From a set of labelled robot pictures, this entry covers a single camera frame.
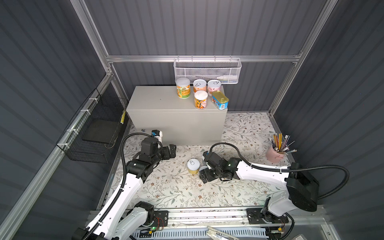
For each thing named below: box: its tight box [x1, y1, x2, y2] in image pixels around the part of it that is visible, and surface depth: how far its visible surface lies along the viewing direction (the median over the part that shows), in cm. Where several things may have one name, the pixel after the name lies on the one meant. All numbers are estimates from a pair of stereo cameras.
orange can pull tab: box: [193, 79, 207, 93], surface depth 80 cm
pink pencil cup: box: [265, 144, 285, 164], surface depth 88 cm
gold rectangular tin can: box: [211, 90, 230, 110], surface depth 75 cm
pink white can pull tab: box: [207, 79, 222, 96], surface depth 80 cm
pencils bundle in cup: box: [269, 133, 298, 155], surface depth 90 cm
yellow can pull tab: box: [187, 158, 200, 175], surface depth 88 cm
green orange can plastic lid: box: [176, 77, 191, 87], surface depth 79 cm
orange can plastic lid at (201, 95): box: [194, 90, 209, 101], surface depth 72 cm
